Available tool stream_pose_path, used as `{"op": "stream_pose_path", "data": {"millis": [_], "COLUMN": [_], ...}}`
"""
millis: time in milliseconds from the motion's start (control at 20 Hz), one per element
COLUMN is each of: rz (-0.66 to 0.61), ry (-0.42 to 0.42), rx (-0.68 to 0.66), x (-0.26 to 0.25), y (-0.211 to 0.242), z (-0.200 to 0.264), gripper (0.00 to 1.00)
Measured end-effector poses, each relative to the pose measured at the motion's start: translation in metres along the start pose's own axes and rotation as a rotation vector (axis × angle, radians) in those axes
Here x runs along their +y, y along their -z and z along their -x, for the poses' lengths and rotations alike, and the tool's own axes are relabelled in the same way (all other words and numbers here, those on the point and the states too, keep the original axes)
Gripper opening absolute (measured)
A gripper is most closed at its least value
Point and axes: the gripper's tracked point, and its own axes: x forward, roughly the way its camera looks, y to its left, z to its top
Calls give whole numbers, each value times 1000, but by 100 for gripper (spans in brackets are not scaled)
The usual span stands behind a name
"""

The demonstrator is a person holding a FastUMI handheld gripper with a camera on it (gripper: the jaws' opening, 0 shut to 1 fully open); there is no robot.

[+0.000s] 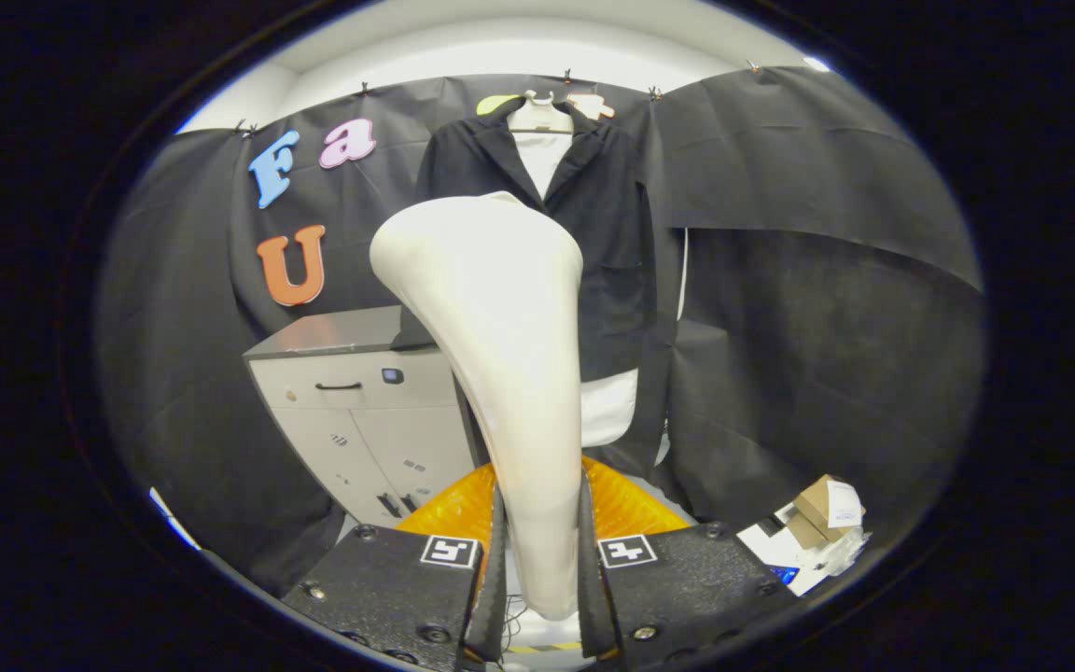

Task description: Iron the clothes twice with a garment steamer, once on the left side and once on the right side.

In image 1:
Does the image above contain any white clothes hanger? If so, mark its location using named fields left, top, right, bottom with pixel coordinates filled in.
left=508, top=90, right=576, bottom=136

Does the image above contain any brown cardboard box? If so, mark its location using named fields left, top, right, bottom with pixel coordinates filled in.
left=785, top=474, right=867, bottom=550

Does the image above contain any white garment steamer head with hose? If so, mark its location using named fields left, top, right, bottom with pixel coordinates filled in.
left=370, top=191, right=585, bottom=622

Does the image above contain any white packaging pile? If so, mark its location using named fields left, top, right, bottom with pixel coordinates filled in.
left=736, top=504, right=872, bottom=596

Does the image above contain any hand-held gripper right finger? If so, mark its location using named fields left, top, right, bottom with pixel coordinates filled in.
left=579, top=457, right=804, bottom=668

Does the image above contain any black backdrop cloth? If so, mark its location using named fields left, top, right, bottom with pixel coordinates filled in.
left=99, top=65, right=986, bottom=598

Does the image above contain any grey drawer cabinet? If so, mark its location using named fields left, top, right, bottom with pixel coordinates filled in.
left=244, top=305, right=492, bottom=530

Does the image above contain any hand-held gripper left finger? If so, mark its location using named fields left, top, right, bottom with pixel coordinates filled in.
left=281, top=459, right=508, bottom=672

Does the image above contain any black jacket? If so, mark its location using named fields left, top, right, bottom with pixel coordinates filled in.
left=393, top=93, right=660, bottom=384

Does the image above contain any white shirt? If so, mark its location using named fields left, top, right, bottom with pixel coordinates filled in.
left=521, top=133, right=639, bottom=449

